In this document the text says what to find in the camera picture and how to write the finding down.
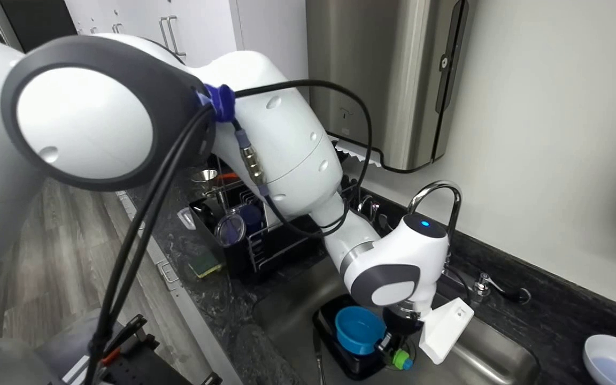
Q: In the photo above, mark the green and yellow sponge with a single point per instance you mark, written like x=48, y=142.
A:
x=204, y=265

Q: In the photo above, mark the clear drinking glass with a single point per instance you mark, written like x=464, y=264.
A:
x=229, y=231

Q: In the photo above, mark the orange spatula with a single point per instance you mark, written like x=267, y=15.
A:
x=227, y=175

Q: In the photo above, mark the stainless steel sink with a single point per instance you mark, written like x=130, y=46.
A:
x=493, y=349

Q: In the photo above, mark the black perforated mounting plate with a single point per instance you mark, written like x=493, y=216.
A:
x=158, y=367

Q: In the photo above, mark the black clamp with orange tip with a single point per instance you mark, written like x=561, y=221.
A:
x=130, y=334

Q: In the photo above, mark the aluminium extrusion bar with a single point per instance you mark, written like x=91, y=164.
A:
x=80, y=373

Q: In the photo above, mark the dark blue plate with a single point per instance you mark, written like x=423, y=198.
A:
x=253, y=216

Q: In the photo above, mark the black plastic container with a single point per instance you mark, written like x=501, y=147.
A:
x=352, y=365

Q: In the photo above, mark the chrome sink faucet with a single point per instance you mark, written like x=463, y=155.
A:
x=490, y=287

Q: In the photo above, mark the white labelled wall cabinet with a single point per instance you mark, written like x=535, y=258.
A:
x=130, y=28

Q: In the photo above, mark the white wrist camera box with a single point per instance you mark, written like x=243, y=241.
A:
x=448, y=333

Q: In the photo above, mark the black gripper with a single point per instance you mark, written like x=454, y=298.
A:
x=404, y=322

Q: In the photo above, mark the black dish drying rack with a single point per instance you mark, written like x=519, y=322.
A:
x=266, y=248

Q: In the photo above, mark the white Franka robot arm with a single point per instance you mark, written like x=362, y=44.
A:
x=288, y=157

